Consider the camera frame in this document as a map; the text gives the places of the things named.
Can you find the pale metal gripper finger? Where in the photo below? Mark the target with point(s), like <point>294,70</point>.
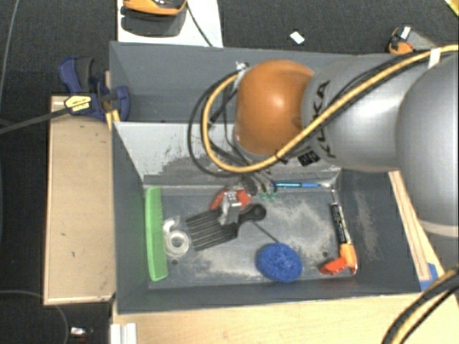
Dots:
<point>227,210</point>
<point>236,211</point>

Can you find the red plastic tool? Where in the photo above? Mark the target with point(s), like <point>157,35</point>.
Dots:
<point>217,200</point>

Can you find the black hair pick comb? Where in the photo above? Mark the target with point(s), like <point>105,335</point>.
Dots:
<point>211,229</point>

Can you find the blue pen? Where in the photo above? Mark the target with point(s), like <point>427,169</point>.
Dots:
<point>294,184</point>

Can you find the blue round scrubber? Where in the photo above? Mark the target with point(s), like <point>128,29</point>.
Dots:
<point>279,263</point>

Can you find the green comb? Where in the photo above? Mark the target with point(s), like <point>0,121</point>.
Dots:
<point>156,235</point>

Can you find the black and orange tool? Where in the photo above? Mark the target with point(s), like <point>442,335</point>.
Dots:
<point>340,228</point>

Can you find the grey metal bin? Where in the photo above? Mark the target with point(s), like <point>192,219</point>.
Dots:
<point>150,84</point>

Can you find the pale wood board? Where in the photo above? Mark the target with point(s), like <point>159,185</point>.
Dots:
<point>79,210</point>

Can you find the black cylinder on white bracket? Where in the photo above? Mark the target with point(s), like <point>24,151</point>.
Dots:
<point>308,158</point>

